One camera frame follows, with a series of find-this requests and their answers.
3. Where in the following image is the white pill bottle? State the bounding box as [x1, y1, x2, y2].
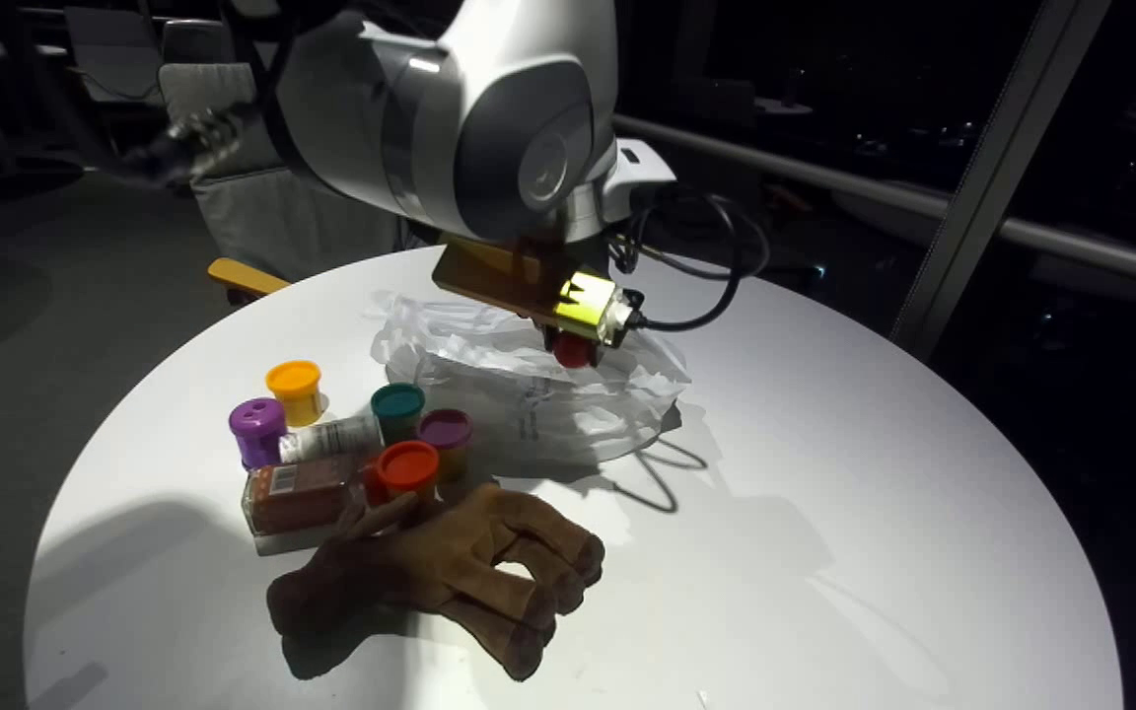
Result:
[283, 414, 383, 461]

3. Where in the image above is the red lid play-doh tub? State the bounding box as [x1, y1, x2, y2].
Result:
[553, 337, 601, 372]

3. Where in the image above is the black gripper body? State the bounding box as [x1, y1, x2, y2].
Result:
[432, 242, 588, 338]

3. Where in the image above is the metal window rail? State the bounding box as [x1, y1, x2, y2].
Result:
[618, 0, 1136, 360]

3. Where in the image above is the pink lid play-doh tub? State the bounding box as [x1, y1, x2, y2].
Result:
[417, 412, 473, 476]

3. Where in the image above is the brown plush moose toy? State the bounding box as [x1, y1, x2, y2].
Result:
[270, 485, 605, 684]

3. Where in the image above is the yellow wrist camera box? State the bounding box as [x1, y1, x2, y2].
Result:
[553, 273, 643, 346]

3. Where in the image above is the yellow play-doh tub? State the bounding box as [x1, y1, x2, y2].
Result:
[263, 360, 319, 426]

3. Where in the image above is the wooden chair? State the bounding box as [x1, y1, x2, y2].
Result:
[208, 258, 283, 300]

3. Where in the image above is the purple play-doh tub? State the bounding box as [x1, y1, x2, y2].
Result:
[229, 400, 290, 468]

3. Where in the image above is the teal lid play-doh tub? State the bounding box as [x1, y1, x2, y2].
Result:
[373, 383, 425, 440]

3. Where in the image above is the orange lid play-doh tub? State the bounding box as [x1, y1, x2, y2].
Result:
[365, 440, 441, 505]

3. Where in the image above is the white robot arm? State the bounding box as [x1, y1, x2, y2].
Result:
[149, 0, 675, 346]

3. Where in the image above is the brown spice bottle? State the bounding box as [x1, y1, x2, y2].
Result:
[241, 459, 358, 555]

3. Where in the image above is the white plastic bag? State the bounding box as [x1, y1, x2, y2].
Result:
[373, 295, 691, 476]

